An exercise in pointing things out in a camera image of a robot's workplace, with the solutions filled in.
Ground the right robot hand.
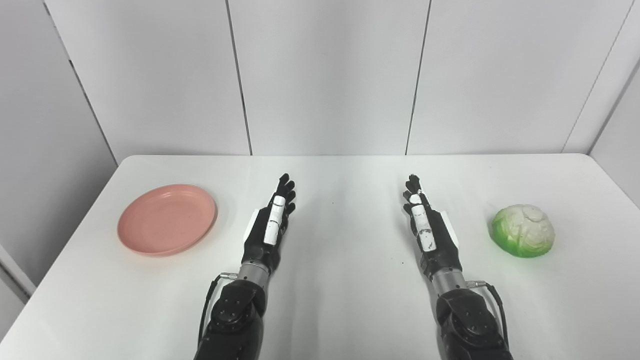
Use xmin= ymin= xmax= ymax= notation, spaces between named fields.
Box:
xmin=403 ymin=174 xmax=463 ymax=279

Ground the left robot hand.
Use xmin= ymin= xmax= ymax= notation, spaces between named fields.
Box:
xmin=241 ymin=173 xmax=297 ymax=276

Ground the green white cabbage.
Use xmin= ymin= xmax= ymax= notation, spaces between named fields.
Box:
xmin=490 ymin=203 xmax=556 ymax=259

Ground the pink plate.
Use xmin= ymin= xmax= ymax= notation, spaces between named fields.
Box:
xmin=117 ymin=184 xmax=218 ymax=258

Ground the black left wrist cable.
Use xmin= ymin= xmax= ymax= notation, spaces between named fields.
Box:
xmin=197 ymin=272 xmax=240 ymax=346

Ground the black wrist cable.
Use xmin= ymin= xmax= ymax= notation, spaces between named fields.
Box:
xmin=197 ymin=272 xmax=240 ymax=346
xmin=467 ymin=280 xmax=511 ymax=348

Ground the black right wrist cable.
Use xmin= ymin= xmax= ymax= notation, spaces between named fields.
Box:
xmin=467 ymin=280 xmax=511 ymax=348

